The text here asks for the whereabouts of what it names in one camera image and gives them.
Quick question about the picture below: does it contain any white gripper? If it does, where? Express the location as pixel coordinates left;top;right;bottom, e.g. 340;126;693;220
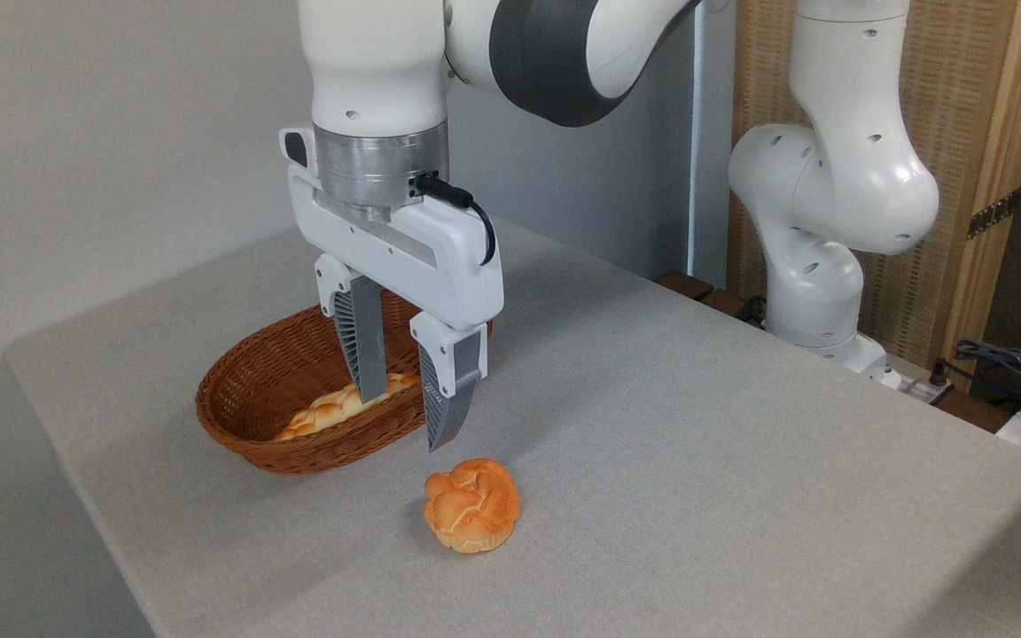
279;127;505;454

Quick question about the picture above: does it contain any round braided bread bun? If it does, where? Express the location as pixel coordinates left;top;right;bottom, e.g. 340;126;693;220
423;457;522;555

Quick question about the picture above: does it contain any long braided bread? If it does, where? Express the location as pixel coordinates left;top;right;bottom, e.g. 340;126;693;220
272;371;424;443

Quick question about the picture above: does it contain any brown wicker basket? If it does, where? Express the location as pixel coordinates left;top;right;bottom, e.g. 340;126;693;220
195;288;495;476

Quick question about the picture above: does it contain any dark metal screen hinge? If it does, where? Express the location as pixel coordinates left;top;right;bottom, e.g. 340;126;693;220
966;188;1021;241

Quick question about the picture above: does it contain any wooden woven folding screen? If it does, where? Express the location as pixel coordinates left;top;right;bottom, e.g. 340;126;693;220
728;0;1021;393

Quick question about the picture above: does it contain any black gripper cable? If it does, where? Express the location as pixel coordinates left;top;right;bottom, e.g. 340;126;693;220
412;172;498;268

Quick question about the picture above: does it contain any black cable bundle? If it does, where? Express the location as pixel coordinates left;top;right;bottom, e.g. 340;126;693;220
952;338;1021;410

